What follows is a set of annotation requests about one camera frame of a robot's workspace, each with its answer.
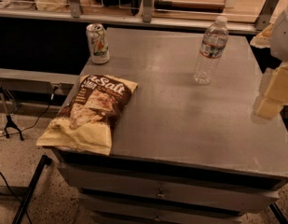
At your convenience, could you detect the grey drawer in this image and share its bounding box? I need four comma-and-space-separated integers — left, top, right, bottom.
58, 163, 279, 215
77, 192, 244, 224

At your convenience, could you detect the grey metal shelf rail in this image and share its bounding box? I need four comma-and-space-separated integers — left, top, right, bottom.
0, 7, 259, 35

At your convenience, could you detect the white green soda can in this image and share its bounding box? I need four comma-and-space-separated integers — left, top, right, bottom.
86, 23, 110, 64

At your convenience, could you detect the grey drawer cabinet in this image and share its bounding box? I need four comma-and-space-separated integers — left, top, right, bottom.
51, 27, 288, 224

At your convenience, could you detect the black tripod stand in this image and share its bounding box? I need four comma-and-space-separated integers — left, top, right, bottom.
0, 84, 23, 141

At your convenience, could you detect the grey metal bracket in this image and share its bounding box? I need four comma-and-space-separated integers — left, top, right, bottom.
254, 0, 280, 31

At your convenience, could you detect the clear plastic water bottle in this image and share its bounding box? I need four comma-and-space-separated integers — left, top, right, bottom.
194, 16, 228, 85

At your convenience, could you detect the black floor cable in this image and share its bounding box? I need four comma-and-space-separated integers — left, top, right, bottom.
0, 85, 60, 138

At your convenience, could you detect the top grey drawer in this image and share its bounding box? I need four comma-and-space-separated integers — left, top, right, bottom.
58, 163, 279, 215

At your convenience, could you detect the brown and cream chip bag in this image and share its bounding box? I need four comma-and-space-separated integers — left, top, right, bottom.
36, 75, 138, 155

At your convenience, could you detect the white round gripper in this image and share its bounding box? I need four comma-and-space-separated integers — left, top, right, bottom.
254, 6, 288, 119

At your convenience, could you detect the black slanted metal leg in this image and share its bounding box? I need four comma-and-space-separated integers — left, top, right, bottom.
12, 155, 52, 224

